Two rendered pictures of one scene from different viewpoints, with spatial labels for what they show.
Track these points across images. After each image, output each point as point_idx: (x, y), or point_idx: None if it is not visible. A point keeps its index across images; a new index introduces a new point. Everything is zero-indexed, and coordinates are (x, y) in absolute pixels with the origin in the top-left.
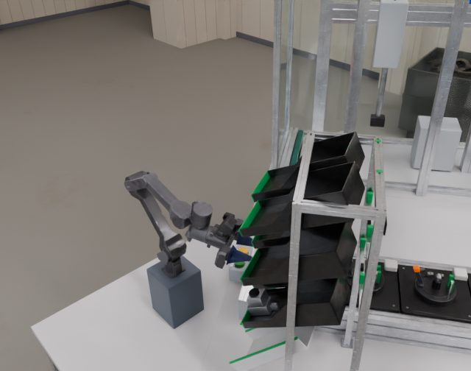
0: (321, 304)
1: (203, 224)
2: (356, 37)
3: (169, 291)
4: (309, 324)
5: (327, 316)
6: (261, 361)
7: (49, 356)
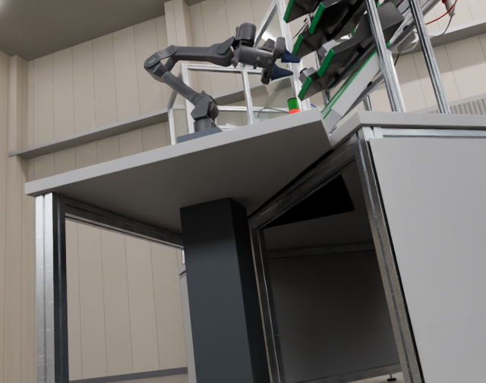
0: (386, 4)
1: (252, 35)
2: (283, 25)
3: (219, 128)
4: (384, 27)
5: (393, 14)
6: (360, 87)
7: (81, 176)
